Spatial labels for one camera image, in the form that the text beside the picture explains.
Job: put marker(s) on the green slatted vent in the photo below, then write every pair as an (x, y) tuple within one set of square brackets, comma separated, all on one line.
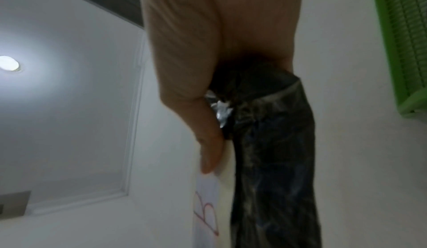
[(403, 46)]

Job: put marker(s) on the person's right hand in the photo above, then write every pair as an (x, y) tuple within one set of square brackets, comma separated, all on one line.
[(206, 35)]

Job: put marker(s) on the white paper sheet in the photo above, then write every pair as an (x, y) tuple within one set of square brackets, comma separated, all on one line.
[(206, 212)]

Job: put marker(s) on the black plastic bag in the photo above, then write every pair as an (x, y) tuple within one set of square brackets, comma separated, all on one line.
[(277, 162)]

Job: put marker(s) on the round ceiling light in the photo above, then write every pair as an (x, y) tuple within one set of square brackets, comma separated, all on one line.
[(8, 63)]

